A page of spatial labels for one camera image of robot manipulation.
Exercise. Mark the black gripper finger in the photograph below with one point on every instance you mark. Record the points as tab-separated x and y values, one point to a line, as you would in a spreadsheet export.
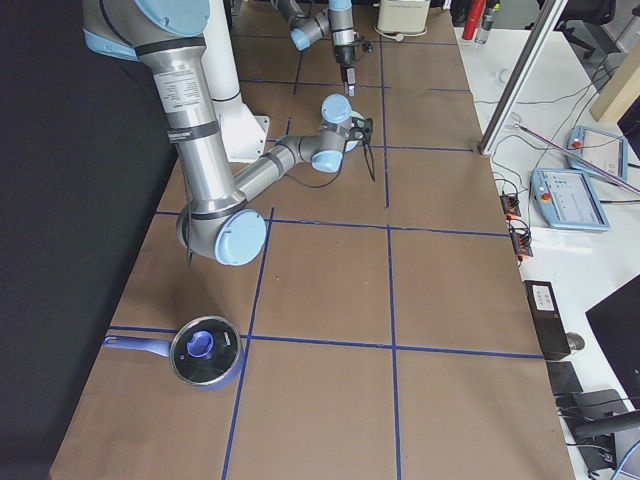
348	77

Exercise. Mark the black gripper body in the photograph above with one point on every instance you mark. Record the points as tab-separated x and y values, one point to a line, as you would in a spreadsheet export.
344	54

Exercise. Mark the green bowl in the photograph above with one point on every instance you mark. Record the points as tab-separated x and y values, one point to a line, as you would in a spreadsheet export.
351	144

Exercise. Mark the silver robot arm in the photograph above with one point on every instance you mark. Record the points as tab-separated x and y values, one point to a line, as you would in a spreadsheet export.
186	45
336	21

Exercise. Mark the cream white toaster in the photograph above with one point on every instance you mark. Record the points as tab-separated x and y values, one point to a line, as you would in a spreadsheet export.
402	17

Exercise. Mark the red bottle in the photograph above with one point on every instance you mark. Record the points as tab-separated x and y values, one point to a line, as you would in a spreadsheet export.
473	18

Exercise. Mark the near blue teach pendant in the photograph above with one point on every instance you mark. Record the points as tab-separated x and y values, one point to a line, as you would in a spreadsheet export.
567	200

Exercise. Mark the blue teach pendant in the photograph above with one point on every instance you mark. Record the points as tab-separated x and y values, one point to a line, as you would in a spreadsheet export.
606	151
567	200

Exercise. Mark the far blue teach pendant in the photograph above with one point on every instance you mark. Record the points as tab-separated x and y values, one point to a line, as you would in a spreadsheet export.
606	151

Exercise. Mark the long reach grabber tool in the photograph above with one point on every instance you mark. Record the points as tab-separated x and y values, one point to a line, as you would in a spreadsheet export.
580	161

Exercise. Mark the blue saucepan with glass lid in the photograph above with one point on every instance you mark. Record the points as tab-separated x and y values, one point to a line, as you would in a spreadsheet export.
206	353

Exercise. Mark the black power box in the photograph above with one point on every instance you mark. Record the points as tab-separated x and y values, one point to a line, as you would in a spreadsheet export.
547	321

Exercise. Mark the black monitor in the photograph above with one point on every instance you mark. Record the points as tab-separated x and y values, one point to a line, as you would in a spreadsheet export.
615	324

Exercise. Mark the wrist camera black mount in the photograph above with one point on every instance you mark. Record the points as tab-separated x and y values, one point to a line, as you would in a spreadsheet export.
365	128
363	43

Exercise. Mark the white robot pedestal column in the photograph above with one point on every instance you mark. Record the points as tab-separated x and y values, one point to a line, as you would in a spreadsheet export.
244	134

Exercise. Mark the aluminium frame post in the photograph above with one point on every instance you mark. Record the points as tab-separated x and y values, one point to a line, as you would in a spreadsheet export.
543	26

